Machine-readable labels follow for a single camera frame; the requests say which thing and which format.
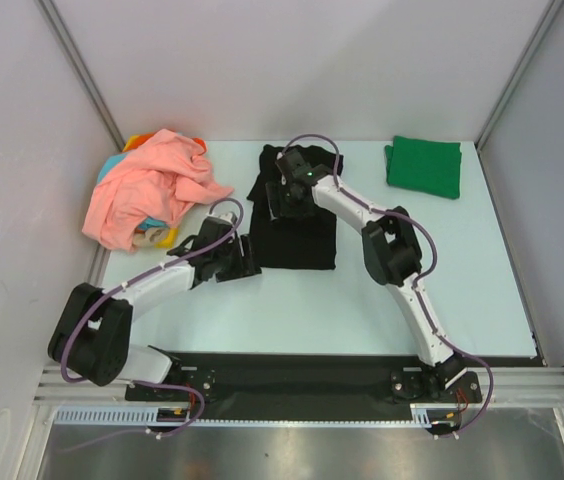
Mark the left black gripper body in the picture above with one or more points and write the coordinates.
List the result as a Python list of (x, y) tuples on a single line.
[(230, 264)]

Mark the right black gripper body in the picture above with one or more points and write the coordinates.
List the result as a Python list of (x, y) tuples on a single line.
[(279, 201)]

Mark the black t-shirt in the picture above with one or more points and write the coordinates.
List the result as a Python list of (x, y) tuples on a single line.
[(305, 244)]

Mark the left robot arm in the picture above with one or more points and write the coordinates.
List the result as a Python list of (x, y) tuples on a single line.
[(92, 339)]

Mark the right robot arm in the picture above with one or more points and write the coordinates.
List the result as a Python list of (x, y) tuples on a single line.
[(391, 252)]

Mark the beige t-shirt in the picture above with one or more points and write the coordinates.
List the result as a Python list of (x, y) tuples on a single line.
[(150, 237)]

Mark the light blue t-shirt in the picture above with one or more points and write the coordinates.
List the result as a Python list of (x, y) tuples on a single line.
[(110, 164)]

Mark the pink t-shirt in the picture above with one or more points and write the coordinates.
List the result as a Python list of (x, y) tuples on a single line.
[(163, 179)]

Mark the orange t-shirt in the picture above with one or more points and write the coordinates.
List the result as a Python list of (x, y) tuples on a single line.
[(201, 143)]

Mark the folded green t-shirt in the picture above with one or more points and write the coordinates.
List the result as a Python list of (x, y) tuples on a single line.
[(424, 166)]

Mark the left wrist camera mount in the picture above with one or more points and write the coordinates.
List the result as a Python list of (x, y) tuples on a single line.
[(229, 217)]

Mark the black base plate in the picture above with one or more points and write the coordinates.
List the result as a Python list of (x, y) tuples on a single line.
[(320, 388)]

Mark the left aluminium frame post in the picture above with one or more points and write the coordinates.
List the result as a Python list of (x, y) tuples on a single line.
[(70, 49)]

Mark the aluminium frame post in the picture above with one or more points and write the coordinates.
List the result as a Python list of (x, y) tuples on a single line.
[(535, 41), (70, 49)]

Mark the aluminium front rail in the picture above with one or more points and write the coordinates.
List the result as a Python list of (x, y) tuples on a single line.
[(515, 387)]

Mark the right aluminium frame post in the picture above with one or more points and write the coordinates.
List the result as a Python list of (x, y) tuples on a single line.
[(535, 41)]

